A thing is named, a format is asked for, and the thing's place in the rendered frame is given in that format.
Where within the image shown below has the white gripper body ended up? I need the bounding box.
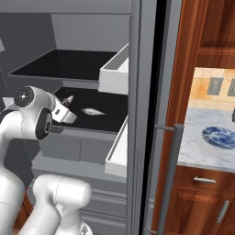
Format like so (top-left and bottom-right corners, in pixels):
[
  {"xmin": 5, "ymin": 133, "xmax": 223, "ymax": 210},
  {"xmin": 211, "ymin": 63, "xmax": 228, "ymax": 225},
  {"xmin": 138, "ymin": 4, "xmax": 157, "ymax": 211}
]
[{"xmin": 50, "ymin": 98, "xmax": 78, "ymax": 124}]

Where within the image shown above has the grey pink fish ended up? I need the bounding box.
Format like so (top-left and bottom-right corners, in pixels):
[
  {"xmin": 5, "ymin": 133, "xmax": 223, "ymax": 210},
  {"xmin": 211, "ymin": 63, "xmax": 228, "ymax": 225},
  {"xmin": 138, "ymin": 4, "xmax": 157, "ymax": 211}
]
[{"xmin": 62, "ymin": 95, "xmax": 75, "ymax": 108}]

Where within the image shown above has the white grey fish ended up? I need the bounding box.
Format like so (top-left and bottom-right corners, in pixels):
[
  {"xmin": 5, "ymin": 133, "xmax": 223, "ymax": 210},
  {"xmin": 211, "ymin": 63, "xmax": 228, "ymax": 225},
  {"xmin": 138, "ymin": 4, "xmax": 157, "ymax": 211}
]
[{"xmin": 80, "ymin": 106, "xmax": 107, "ymax": 118}]

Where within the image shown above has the grey fridge crisper drawer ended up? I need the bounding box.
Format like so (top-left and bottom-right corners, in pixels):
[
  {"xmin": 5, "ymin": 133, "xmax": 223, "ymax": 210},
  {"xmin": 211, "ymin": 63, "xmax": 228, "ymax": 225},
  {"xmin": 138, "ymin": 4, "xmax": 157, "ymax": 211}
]
[{"xmin": 39, "ymin": 131, "xmax": 83, "ymax": 162}]

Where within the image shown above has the white fridge door bin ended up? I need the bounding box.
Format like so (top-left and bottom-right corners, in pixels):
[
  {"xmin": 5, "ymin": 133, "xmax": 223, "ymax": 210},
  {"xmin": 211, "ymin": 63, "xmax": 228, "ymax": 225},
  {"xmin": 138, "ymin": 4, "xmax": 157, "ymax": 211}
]
[
  {"xmin": 104, "ymin": 116, "xmax": 129, "ymax": 179},
  {"xmin": 97, "ymin": 42, "xmax": 129, "ymax": 96}
]

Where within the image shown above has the grey fridge door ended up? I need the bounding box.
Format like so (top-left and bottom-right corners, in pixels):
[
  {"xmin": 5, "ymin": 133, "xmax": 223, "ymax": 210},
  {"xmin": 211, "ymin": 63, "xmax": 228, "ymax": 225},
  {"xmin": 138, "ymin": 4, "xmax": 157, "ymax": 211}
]
[{"xmin": 126, "ymin": 0, "xmax": 184, "ymax": 235}]

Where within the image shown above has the grey fridge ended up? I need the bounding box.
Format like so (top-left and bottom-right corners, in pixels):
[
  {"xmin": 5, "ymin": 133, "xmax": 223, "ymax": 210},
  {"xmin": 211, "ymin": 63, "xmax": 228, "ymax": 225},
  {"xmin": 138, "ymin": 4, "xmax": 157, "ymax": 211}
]
[{"xmin": 0, "ymin": 0, "xmax": 133, "ymax": 235}]

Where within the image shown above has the wooden cupboard door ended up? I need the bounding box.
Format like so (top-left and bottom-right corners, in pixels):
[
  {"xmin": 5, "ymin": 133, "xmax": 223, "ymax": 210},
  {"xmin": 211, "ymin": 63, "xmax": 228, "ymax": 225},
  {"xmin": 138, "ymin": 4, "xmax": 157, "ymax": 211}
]
[{"xmin": 163, "ymin": 185, "xmax": 234, "ymax": 235}]

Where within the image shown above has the wooden cabinet side panel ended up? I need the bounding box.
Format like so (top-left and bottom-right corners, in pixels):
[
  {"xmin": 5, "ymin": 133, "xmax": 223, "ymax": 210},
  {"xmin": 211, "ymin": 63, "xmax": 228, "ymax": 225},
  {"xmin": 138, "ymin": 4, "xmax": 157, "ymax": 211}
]
[{"xmin": 151, "ymin": 0, "xmax": 202, "ymax": 235}]

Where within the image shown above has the wooden drawer front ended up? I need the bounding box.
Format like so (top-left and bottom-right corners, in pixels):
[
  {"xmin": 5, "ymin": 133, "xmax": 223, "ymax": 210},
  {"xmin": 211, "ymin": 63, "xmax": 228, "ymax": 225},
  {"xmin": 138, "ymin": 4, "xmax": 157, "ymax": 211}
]
[{"xmin": 173, "ymin": 165, "xmax": 235, "ymax": 195}]

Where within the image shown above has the blue patterned plate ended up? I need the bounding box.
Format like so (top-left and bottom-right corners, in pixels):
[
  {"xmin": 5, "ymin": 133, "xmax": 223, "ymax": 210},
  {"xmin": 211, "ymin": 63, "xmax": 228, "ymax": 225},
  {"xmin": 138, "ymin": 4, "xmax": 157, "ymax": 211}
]
[{"xmin": 200, "ymin": 126, "xmax": 235, "ymax": 151}]

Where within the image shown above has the grey fridge door handle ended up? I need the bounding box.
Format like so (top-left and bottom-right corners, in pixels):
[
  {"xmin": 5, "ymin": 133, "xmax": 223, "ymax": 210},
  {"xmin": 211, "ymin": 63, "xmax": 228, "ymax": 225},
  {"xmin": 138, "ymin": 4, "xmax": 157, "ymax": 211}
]
[{"xmin": 153, "ymin": 122, "xmax": 185, "ymax": 235}]

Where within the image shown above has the grey wall outlet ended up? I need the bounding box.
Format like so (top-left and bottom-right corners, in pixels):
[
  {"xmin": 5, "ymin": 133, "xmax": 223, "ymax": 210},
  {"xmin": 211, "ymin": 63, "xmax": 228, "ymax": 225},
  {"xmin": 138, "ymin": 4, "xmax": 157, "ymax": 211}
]
[
  {"xmin": 207, "ymin": 76, "xmax": 225, "ymax": 96},
  {"xmin": 227, "ymin": 78, "xmax": 235, "ymax": 97}
]

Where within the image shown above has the silver drawer handle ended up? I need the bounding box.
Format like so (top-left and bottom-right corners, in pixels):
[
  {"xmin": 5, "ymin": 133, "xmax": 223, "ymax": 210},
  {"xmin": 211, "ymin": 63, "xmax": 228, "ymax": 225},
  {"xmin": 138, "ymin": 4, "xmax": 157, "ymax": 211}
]
[{"xmin": 193, "ymin": 175, "xmax": 218, "ymax": 185}]

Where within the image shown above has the wooden wall cupboard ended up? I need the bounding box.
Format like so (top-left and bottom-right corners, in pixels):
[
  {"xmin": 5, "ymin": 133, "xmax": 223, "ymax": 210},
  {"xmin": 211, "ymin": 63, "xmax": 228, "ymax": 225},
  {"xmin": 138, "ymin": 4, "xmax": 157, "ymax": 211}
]
[{"xmin": 195, "ymin": 0, "xmax": 235, "ymax": 71}]

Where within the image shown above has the silver cupboard door handle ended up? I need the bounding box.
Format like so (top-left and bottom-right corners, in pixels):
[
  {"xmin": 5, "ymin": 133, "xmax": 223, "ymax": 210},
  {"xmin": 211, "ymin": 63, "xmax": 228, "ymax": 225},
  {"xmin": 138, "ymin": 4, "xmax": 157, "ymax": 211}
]
[{"xmin": 216, "ymin": 199, "xmax": 230, "ymax": 225}]

